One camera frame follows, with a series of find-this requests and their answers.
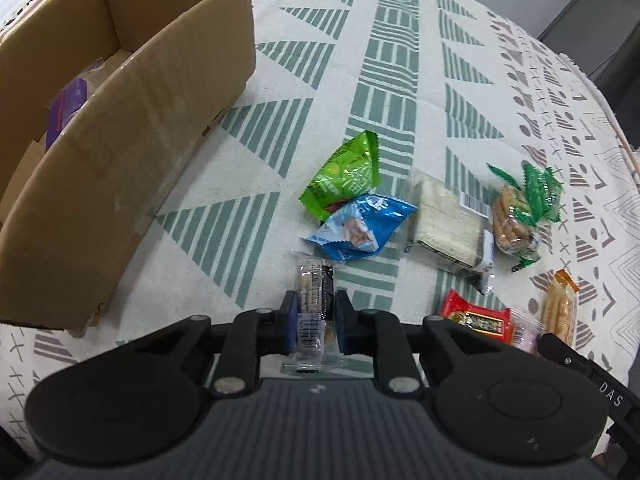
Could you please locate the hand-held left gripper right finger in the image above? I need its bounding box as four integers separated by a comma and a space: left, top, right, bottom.
335, 290, 522, 397

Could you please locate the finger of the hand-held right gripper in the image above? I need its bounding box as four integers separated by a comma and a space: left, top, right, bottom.
536, 332, 597, 377

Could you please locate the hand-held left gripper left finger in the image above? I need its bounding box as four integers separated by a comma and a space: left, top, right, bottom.
119, 290, 300, 396

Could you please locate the clear snack bar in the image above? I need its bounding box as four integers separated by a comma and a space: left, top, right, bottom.
281, 255, 346, 375

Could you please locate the green edged cookie packet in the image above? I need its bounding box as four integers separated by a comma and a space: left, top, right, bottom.
487, 162, 543, 273

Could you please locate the clear white sandwich cake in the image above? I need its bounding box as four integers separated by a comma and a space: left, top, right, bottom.
407, 170, 497, 295

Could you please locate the brown cardboard box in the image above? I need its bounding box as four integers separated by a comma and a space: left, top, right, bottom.
0, 0, 257, 332

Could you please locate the pale pink snack packet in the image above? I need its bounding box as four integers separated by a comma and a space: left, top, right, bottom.
509, 310, 548, 357

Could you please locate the orange edged biscuit stick packet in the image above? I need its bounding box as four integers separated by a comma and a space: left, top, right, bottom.
539, 268, 580, 347

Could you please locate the red snack packet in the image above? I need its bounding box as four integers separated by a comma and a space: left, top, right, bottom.
439, 289, 514, 347

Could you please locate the blue snack packet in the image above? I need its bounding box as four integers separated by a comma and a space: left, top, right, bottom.
305, 194, 418, 262

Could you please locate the lime green snack packet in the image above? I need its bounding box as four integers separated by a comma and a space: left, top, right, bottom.
300, 130, 383, 221

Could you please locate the small dark green packet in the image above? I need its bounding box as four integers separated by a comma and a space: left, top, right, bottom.
521, 161, 563, 224

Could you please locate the green patterned blanket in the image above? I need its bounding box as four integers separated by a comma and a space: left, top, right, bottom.
0, 0, 640, 461

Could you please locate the purple snack packet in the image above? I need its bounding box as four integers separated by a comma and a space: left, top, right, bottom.
45, 79, 92, 151

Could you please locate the clear plastic packet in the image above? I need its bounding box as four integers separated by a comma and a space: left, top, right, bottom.
82, 57, 121, 86

